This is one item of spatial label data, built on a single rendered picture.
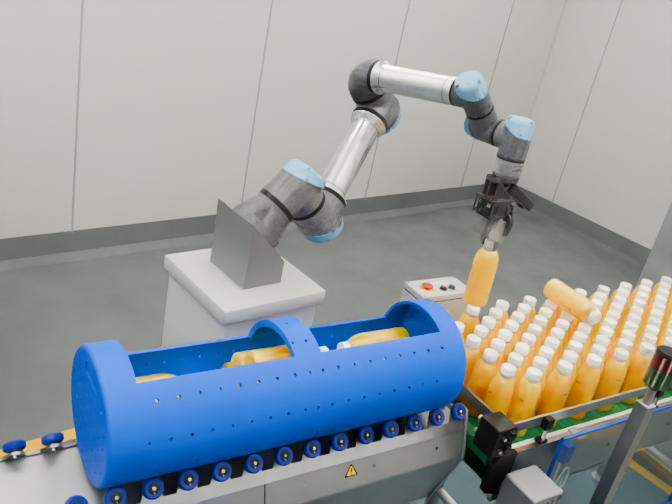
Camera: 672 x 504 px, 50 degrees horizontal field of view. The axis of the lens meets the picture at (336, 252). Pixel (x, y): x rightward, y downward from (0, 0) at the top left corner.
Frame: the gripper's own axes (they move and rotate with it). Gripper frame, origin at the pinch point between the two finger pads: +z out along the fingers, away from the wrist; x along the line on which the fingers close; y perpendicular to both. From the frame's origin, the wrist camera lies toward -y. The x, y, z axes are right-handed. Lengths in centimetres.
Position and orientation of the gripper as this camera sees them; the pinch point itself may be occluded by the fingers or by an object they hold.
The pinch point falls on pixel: (491, 242)
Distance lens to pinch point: 205.1
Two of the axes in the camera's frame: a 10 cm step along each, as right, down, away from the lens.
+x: 5.1, 4.3, -7.5
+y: -8.4, 0.6, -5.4
